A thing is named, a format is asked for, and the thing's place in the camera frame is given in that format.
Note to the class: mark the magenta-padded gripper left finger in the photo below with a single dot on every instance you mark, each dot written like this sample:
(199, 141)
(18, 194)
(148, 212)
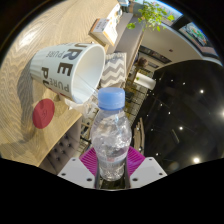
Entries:
(87, 165)

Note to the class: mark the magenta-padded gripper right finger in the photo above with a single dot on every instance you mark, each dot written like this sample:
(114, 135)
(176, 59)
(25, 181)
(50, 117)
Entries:
(136, 163)

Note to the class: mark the clear water bottle blue cap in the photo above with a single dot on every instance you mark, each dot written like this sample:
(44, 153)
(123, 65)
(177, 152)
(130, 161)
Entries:
(111, 133)

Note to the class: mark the group of ceiling lights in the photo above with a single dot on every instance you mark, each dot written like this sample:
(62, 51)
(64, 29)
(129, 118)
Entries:
(196, 160)

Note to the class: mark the flat round red coaster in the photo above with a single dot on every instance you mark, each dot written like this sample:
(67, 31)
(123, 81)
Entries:
(43, 113)

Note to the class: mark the grey white zigzag cushion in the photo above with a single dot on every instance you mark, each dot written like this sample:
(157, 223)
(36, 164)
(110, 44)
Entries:
(115, 68)

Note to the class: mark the person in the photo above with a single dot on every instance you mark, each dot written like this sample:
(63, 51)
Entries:
(142, 62)

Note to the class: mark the white mug with black letters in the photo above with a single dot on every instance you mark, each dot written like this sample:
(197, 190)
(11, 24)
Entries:
(60, 66)

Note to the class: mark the grey sofa with wooden trim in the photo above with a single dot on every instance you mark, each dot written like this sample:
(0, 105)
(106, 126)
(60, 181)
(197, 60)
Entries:
(128, 36)

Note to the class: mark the white tissue box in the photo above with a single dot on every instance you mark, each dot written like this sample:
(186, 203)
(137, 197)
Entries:
(105, 31)

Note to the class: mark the potted green plant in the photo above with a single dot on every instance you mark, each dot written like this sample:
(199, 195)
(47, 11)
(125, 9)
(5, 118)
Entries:
(151, 15)

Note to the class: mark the framed colourful wall picture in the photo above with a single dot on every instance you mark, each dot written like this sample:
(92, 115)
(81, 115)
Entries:
(196, 35)

